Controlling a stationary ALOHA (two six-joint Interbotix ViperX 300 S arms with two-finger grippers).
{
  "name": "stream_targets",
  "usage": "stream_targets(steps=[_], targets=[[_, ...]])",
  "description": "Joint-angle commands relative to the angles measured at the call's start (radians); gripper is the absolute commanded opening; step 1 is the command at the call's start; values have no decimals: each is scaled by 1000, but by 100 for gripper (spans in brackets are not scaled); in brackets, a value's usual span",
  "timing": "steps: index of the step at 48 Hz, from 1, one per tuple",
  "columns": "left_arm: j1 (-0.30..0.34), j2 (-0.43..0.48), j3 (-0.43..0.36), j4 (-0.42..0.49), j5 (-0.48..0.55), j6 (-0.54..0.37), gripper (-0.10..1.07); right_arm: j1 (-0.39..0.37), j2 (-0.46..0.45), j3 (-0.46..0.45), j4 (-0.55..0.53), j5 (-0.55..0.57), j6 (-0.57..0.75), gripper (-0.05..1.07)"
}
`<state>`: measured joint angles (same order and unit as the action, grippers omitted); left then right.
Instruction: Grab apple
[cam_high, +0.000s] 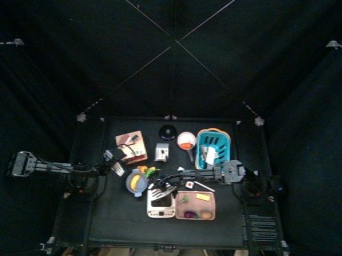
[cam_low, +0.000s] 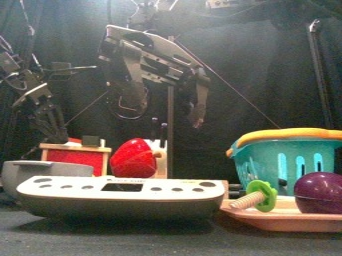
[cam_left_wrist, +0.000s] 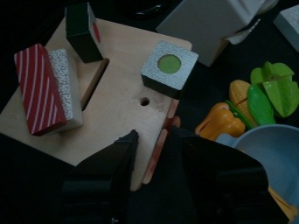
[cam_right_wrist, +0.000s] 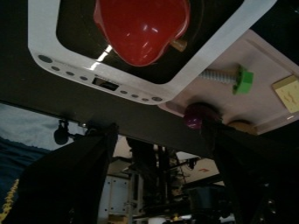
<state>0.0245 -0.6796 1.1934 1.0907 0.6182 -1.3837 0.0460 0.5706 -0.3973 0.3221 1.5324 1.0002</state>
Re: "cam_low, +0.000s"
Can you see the white wooden utensil holder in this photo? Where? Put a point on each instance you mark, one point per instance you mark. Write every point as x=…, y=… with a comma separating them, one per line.
x=161, y=160

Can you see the black frame pole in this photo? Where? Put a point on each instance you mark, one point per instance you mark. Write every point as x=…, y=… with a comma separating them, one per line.
x=320, y=73

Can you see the thin metal stand pole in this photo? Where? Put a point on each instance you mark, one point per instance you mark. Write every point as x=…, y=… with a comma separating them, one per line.
x=170, y=133

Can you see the purple toy plum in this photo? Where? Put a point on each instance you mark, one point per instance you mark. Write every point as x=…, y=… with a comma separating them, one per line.
x=318, y=192

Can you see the grey bowl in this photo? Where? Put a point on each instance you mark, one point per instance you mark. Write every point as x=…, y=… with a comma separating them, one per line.
x=41, y=171

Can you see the teal basket with yellow rim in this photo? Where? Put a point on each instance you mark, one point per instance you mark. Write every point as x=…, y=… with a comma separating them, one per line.
x=276, y=156

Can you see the grey toy kitchen scale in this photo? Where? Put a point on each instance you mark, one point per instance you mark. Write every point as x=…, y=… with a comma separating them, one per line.
x=121, y=196

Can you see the red bell pepper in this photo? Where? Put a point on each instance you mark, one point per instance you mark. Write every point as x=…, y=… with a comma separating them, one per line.
x=133, y=160

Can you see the red wooden box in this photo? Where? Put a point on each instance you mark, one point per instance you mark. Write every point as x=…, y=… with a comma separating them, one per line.
x=75, y=156

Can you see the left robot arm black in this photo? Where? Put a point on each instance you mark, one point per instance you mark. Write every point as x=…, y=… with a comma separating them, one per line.
x=21, y=71

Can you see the beige bolt with green nut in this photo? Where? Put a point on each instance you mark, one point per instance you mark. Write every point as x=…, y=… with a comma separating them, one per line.
x=258, y=196

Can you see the small black block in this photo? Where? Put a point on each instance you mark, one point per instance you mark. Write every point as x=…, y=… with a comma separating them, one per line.
x=91, y=140

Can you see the pink plastic tray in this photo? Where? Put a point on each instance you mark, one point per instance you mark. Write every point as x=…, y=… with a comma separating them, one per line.
x=285, y=218

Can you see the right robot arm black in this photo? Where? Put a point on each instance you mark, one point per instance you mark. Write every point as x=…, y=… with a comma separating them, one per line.
x=149, y=11

